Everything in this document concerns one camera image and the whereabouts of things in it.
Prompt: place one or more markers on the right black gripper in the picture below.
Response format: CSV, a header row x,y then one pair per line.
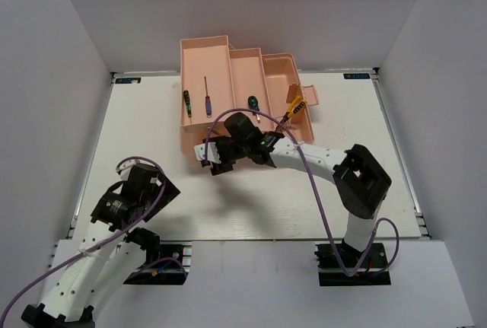
x,y
224,167

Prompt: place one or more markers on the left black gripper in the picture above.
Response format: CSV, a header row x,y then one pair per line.
x,y
170,191

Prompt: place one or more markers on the blue red screwdriver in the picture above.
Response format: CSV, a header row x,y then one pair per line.
x,y
208,103

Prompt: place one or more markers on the dark green stubby screwdriver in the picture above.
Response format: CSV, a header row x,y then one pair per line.
x,y
253,104

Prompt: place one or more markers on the black green precision screwdriver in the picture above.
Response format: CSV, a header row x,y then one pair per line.
x,y
187,102

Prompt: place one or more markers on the pink plastic toolbox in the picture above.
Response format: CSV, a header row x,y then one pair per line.
x,y
233,75

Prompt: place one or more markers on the yellow black pliers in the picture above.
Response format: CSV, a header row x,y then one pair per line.
x,y
296,106

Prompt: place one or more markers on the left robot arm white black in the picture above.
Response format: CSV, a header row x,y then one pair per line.
x,y
115,247

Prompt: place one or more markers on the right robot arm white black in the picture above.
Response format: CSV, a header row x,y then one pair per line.
x,y
360,180

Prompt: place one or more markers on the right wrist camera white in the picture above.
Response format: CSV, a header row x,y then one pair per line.
x,y
207,153

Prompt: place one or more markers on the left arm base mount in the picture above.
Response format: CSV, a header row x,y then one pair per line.
x,y
170,267

